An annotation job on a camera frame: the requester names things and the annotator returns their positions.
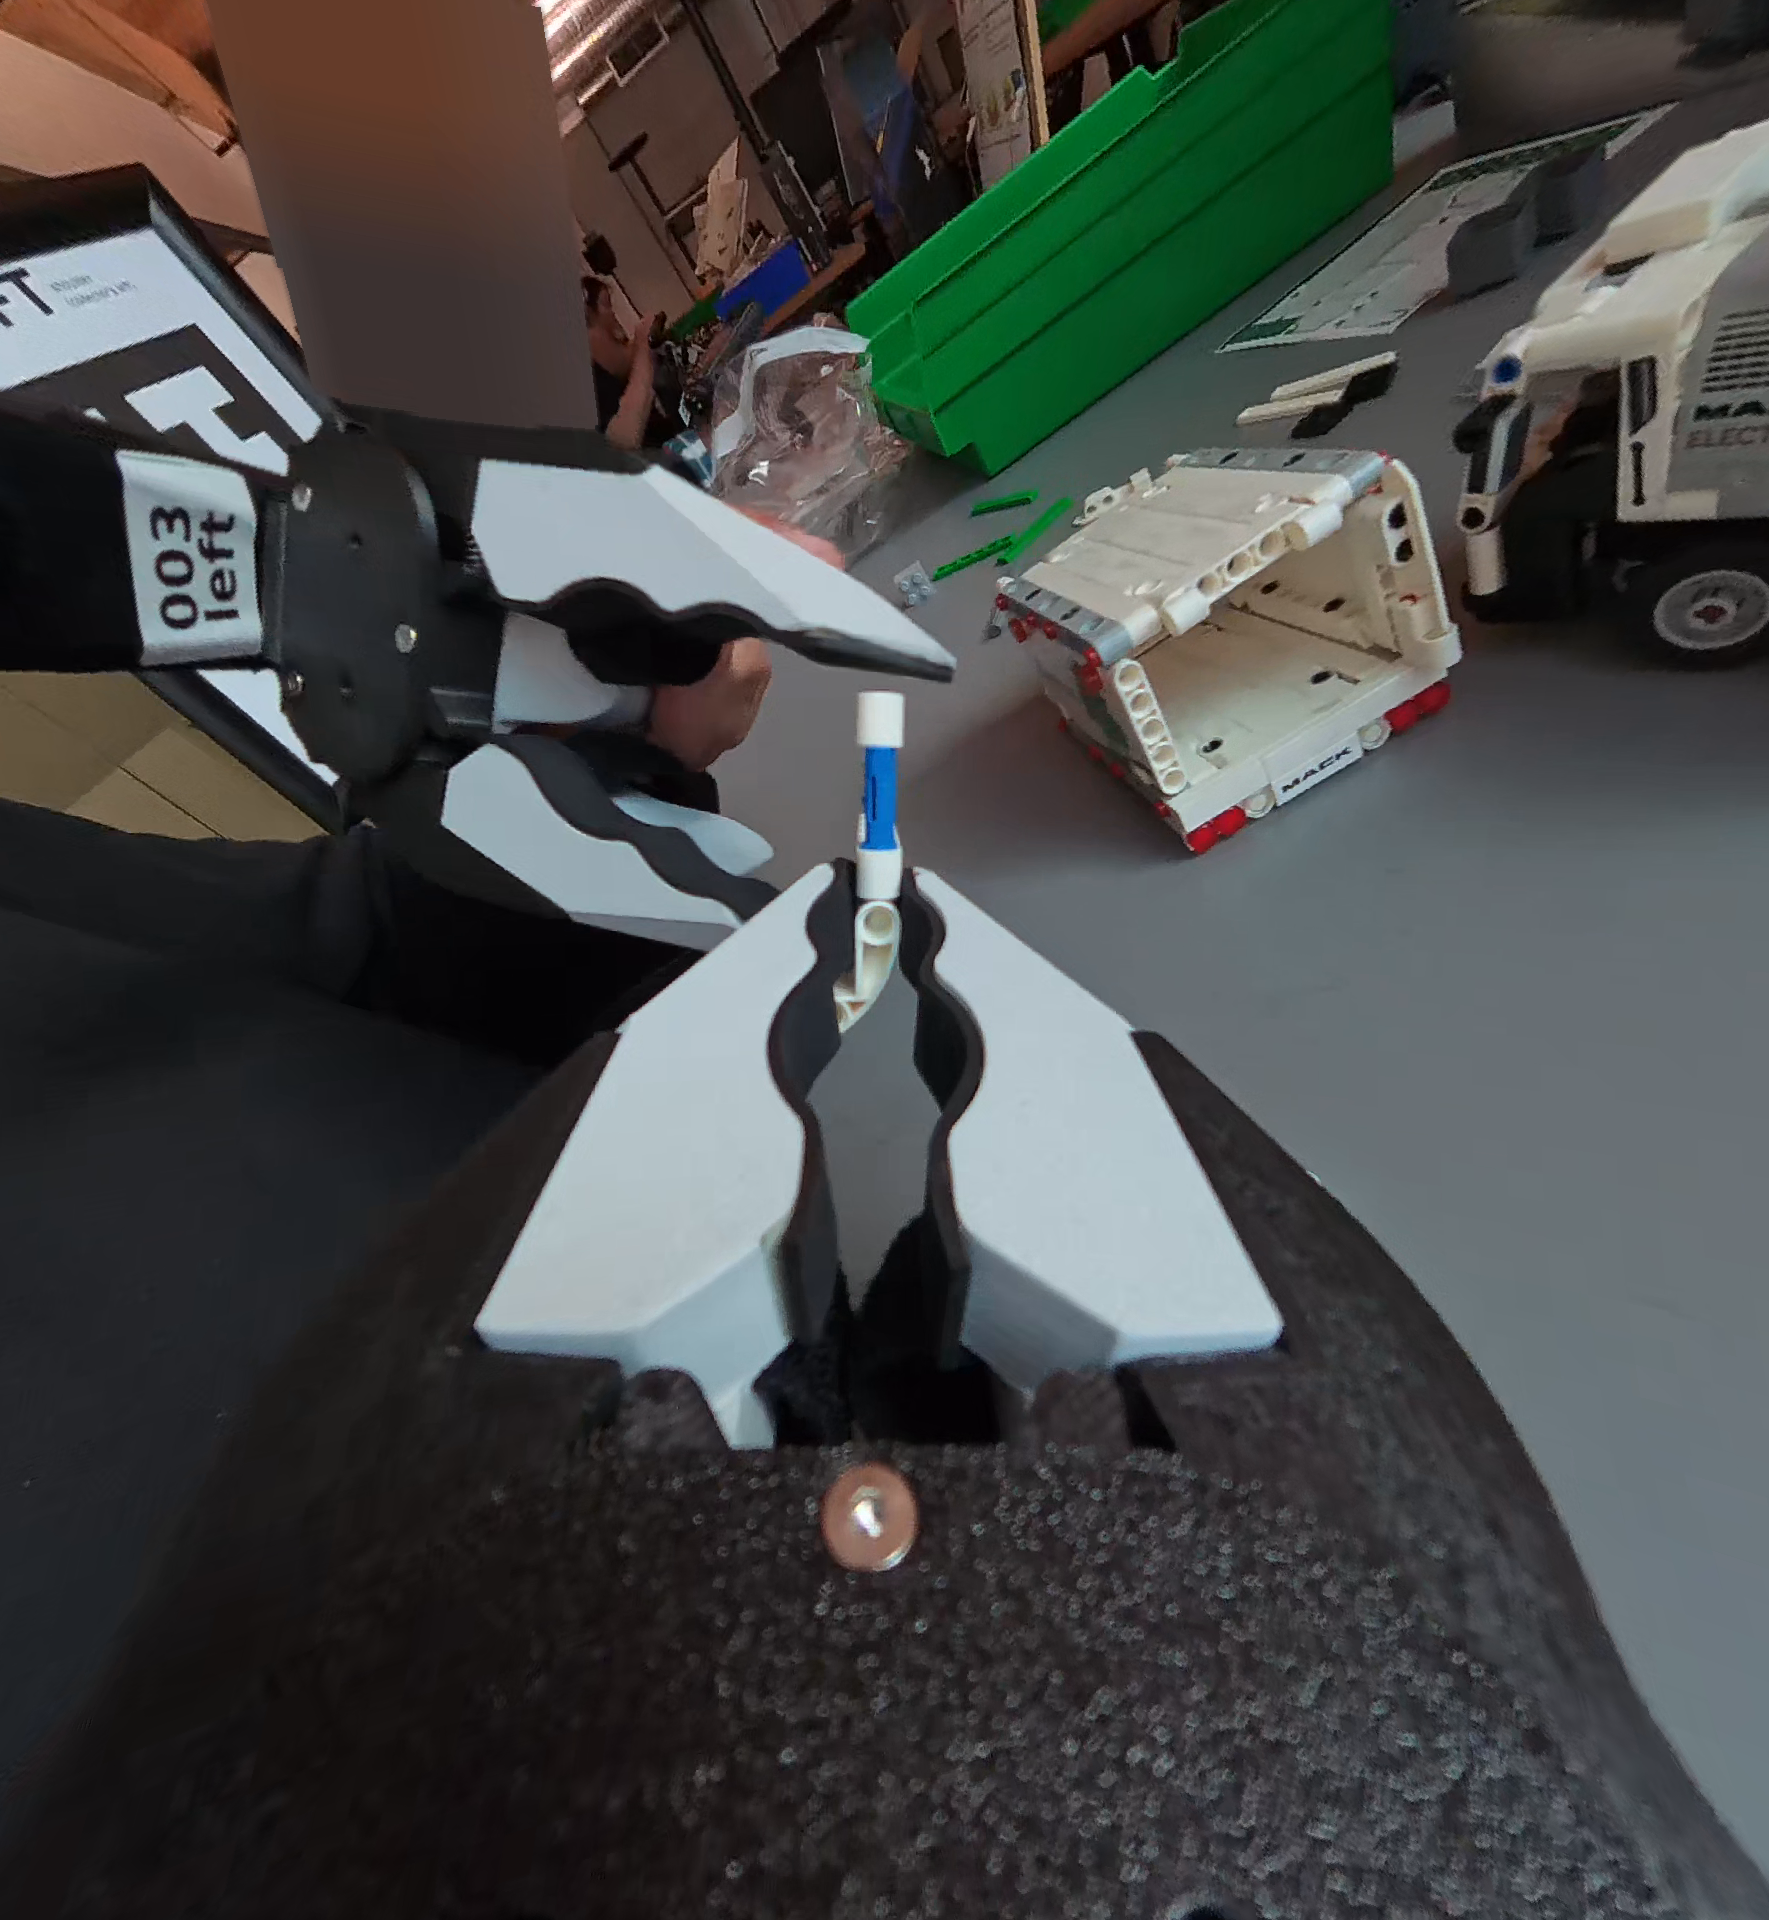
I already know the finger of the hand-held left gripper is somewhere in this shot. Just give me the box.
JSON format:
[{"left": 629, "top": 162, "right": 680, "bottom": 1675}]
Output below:
[
  {"left": 439, "top": 732, "right": 784, "bottom": 954},
  {"left": 468, "top": 456, "right": 960, "bottom": 738}
]

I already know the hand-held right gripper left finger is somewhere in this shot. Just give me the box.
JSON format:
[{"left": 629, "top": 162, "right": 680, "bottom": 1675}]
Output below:
[{"left": 475, "top": 858, "right": 847, "bottom": 1449}]

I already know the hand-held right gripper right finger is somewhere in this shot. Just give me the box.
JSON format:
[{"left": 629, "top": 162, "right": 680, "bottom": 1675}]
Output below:
[{"left": 897, "top": 867, "right": 1287, "bottom": 1397}]

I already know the white lego beam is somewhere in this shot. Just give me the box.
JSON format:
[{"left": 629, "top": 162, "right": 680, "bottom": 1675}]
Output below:
[{"left": 832, "top": 849, "right": 910, "bottom": 1038}]

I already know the lego truck chassis with cab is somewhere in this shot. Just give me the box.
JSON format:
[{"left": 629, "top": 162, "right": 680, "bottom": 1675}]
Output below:
[{"left": 1452, "top": 99, "right": 1769, "bottom": 668}]

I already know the white lego garbage container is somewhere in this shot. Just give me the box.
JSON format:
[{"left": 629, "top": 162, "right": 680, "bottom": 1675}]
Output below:
[{"left": 992, "top": 447, "right": 1465, "bottom": 857}]

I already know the lego sticker sheet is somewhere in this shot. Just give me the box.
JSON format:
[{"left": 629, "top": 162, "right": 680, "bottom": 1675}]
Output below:
[{"left": 1216, "top": 106, "right": 1682, "bottom": 357}]

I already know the small grey lego bin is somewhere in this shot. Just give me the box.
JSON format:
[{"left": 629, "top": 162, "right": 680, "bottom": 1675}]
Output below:
[
  {"left": 1447, "top": 202, "right": 1542, "bottom": 302},
  {"left": 1529, "top": 143, "right": 1615, "bottom": 243}
]

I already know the person's left hand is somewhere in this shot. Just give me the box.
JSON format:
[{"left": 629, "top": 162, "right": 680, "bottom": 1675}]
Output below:
[{"left": 642, "top": 639, "right": 777, "bottom": 776}]

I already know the clear plastic bag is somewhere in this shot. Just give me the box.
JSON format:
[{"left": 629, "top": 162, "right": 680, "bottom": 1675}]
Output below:
[{"left": 702, "top": 326, "right": 919, "bottom": 560}]

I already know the framed marker sign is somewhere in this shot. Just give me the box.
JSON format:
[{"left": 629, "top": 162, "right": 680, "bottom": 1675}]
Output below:
[{"left": 0, "top": 165, "right": 364, "bottom": 835}]

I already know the person's black clothing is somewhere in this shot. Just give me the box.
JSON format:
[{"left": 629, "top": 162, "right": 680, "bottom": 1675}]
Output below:
[{"left": 0, "top": 901, "right": 593, "bottom": 1920}]

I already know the green plastic bin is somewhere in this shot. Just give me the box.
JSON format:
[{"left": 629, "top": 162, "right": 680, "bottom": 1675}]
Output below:
[
  {"left": 877, "top": 68, "right": 1399, "bottom": 466},
  {"left": 846, "top": 0, "right": 1396, "bottom": 396}
]

